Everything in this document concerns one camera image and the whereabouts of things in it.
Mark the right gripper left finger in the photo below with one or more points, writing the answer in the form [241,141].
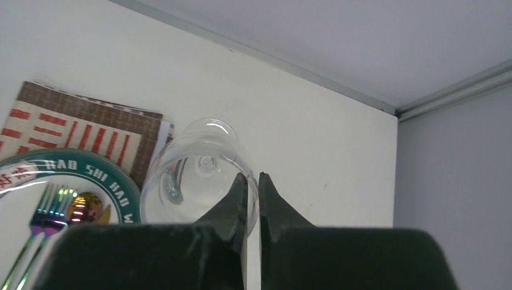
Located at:
[229,217]

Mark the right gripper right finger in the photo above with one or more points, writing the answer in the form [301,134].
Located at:
[277,217]

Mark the clear wine glass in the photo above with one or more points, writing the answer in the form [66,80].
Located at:
[193,172]

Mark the gold knife dark handle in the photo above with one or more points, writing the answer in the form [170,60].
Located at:
[105,216]

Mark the iridescent spoon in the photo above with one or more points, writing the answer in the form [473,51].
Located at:
[85,208]

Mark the iridescent fork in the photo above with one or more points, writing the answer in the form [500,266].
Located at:
[50,218]
[16,272]

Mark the white green-rimmed small plate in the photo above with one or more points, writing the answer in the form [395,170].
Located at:
[24,178]

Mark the brown striped placemat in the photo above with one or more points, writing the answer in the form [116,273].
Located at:
[43,117]

